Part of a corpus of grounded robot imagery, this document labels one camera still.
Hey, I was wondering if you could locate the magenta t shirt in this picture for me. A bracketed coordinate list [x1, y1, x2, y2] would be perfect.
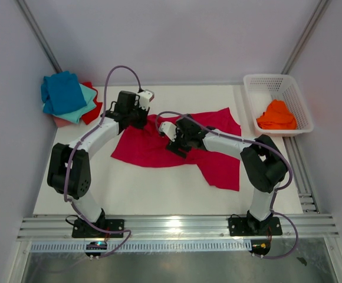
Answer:
[111, 114, 240, 191]

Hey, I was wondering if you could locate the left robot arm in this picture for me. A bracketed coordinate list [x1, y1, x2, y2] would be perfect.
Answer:
[47, 90, 154, 238]

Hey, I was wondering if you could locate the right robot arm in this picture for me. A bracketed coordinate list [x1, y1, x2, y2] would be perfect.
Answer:
[159, 115, 289, 235]

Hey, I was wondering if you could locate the red folded t shirt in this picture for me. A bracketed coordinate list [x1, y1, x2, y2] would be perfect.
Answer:
[81, 82, 103, 125]

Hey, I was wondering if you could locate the teal folded t shirt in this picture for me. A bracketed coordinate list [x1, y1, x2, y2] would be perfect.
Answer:
[59, 83, 98, 124]

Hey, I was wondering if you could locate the pink folded t shirt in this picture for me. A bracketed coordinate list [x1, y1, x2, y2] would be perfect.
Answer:
[52, 116, 72, 128]

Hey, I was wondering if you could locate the blue folded t shirt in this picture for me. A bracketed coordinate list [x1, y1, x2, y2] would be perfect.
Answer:
[41, 71, 87, 116]

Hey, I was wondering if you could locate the white plastic basket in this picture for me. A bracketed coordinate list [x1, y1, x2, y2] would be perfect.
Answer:
[243, 74, 314, 137]

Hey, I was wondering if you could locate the orange t shirt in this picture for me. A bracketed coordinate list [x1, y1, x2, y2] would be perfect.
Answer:
[256, 100, 297, 130]

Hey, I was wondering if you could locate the right black controller board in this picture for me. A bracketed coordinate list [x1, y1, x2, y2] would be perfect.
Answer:
[249, 240, 271, 256]

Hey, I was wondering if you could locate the black controller board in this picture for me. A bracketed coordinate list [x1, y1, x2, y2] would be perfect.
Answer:
[249, 240, 271, 256]
[84, 241, 107, 258]

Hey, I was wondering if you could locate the left black controller board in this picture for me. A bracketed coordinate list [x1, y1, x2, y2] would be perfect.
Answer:
[84, 241, 107, 258]

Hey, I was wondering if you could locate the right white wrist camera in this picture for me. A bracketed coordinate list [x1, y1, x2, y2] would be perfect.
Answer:
[159, 121, 177, 142]

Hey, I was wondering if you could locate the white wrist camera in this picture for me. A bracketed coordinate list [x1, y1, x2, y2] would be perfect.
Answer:
[137, 90, 154, 111]
[159, 121, 177, 142]

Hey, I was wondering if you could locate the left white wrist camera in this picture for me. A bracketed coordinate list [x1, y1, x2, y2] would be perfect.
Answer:
[137, 90, 154, 111]

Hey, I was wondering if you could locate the aluminium front rail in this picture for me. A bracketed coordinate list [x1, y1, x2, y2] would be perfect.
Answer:
[17, 214, 339, 241]

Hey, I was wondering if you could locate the aluminium rail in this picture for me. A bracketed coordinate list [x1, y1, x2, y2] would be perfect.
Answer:
[17, 214, 339, 241]
[283, 137, 320, 214]

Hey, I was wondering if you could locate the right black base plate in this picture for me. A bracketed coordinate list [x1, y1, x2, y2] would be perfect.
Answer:
[228, 215, 283, 236]

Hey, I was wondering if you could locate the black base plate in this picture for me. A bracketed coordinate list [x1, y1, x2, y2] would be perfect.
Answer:
[228, 215, 283, 236]
[71, 218, 124, 238]

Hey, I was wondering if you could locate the slotted grey cable duct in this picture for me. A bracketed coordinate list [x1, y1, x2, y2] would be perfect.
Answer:
[29, 239, 251, 254]

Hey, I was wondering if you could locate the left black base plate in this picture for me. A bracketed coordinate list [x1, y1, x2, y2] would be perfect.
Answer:
[71, 218, 124, 238]

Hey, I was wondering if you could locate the right side aluminium rail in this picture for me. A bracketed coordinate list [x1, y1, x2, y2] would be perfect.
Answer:
[283, 137, 320, 214]

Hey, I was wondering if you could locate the left corner aluminium post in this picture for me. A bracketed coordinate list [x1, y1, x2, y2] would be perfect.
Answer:
[14, 0, 63, 73]

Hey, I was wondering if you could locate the corner aluminium post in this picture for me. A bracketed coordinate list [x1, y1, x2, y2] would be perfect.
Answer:
[281, 0, 331, 75]
[14, 0, 63, 73]

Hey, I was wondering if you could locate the right corner aluminium post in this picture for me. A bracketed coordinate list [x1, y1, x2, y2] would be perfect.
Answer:
[281, 0, 331, 75]

